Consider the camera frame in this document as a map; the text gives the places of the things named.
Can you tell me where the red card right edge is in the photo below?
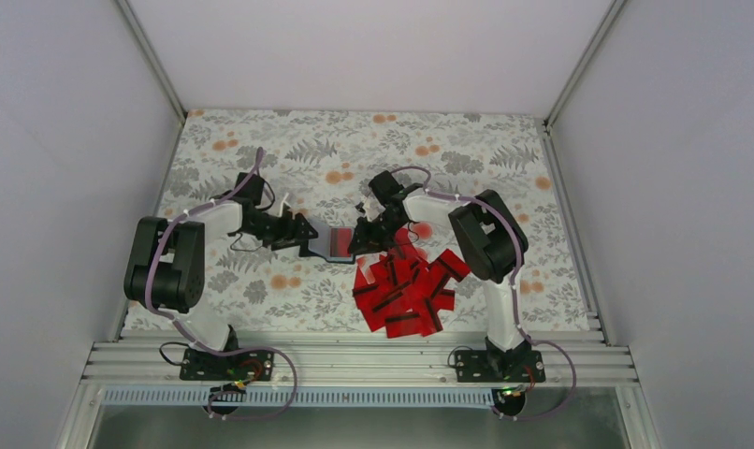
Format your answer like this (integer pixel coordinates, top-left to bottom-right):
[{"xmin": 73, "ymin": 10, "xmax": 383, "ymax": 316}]
[{"xmin": 428, "ymin": 250, "xmax": 471, "ymax": 285}]

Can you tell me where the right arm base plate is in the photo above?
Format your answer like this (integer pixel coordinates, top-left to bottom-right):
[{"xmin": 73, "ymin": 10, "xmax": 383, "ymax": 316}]
[{"xmin": 450, "ymin": 349, "xmax": 547, "ymax": 384}]

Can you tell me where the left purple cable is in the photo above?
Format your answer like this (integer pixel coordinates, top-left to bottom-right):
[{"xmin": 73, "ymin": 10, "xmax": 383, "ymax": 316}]
[{"xmin": 144, "ymin": 147, "xmax": 298, "ymax": 422}]

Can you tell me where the white red-dot card right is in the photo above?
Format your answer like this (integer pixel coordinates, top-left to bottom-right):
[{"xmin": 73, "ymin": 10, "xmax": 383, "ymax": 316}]
[{"xmin": 411, "ymin": 223, "xmax": 433, "ymax": 240}]

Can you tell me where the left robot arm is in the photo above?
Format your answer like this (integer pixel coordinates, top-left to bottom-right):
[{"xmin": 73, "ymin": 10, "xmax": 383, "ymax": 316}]
[{"xmin": 123, "ymin": 172, "xmax": 319, "ymax": 379}]

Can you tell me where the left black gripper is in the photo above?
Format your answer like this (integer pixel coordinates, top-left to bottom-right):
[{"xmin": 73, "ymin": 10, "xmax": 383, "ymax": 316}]
[{"xmin": 241, "ymin": 210, "xmax": 317, "ymax": 251}]

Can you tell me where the red card bottom middle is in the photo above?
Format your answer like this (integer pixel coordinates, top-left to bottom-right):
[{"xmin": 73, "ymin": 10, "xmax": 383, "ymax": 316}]
[{"xmin": 413, "ymin": 288, "xmax": 456, "ymax": 337}]

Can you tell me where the red card bottom left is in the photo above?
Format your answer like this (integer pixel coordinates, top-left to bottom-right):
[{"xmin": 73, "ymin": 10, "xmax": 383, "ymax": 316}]
[{"xmin": 353, "ymin": 288, "xmax": 397, "ymax": 332}]

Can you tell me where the black card holder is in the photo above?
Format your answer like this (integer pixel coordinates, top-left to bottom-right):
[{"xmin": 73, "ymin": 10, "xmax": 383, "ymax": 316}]
[{"xmin": 298, "ymin": 227, "xmax": 355, "ymax": 265}]

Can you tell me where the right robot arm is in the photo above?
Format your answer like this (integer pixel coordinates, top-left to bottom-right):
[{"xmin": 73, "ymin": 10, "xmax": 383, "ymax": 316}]
[{"xmin": 348, "ymin": 171, "xmax": 532, "ymax": 381}]

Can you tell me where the aluminium rail frame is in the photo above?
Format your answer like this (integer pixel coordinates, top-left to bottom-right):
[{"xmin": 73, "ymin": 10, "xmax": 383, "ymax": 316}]
[{"xmin": 58, "ymin": 320, "xmax": 660, "ymax": 448}]

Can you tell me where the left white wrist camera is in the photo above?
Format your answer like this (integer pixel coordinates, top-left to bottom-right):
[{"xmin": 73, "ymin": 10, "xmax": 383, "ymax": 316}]
[{"xmin": 277, "ymin": 194, "xmax": 293, "ymax": 216}]

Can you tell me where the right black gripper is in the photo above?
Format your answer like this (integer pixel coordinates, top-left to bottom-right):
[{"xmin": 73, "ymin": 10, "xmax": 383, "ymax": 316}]
[{"xmin": 348, "ymin": 211, "xmax": 406, "ymax": 256}]

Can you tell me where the floral patterned table mat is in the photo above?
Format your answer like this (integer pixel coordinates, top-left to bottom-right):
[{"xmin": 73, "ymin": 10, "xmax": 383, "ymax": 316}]
[{"xmin": 160, "ymin": 109, "xmax": 589, "ymax": 332}]

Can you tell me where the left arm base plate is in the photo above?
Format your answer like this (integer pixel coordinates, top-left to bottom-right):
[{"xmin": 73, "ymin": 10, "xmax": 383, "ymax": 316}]
[{"xmin": 179, "ymin": 349, "xmax": 275, "ymax": 383}]

